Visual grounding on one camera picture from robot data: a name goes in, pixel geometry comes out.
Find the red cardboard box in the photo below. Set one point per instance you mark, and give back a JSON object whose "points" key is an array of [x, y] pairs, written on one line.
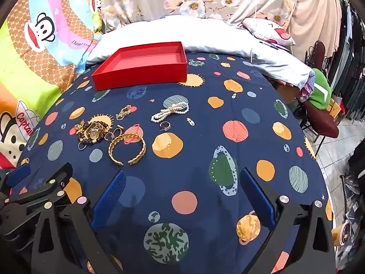
{"points": [[142, 68]]}

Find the paper cup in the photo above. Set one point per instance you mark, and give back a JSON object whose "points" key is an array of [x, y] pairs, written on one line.
{"points": [[342, 234]]}

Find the light blue blanket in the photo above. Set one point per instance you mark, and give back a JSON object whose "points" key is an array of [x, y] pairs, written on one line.
{"points": [[214, 37]]}

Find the beige curtain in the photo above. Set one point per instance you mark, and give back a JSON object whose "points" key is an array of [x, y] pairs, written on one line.
{"points": [[316, 14]]}

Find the black plastic bags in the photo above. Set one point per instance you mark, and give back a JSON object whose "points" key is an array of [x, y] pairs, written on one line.
{"points": [[353, 205]]}

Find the pink white cartoon cushion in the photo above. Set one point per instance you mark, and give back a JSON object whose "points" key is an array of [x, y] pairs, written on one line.
{"points": [[265, 28]]}

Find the navy planet print bedsheet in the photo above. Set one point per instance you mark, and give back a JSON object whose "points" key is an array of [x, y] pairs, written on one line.
{"points": [[199, 154]]}

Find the green cloth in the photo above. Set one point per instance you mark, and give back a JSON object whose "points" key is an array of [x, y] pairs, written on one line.
{"points": [[320, 88]]}

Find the black pen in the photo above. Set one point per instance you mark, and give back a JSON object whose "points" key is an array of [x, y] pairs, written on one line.
{"points": [[269, 45]]}

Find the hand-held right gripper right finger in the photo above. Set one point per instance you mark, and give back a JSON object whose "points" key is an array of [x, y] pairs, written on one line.
{"points": [[258, 202]]}

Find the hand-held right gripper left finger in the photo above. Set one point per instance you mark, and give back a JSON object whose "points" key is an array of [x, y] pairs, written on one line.
{"points": [[109, 199]]}

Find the hanging clothes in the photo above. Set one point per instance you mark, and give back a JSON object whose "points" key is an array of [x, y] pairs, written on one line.
{"points": [[352, 62]]}

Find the dark red chair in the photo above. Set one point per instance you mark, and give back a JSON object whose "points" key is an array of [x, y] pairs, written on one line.
{"points": [[322, 120]]}

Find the monkey print blanket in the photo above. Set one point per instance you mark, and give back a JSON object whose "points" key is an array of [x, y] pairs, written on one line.
{"points": [[42, 51]]}

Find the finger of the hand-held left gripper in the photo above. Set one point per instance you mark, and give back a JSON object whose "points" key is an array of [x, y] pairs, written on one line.
{"points": [[52, 180], [17, 174]]}

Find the small hoop earring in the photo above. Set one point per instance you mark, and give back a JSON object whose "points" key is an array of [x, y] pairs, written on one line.
{"points": [[161, 125]]}

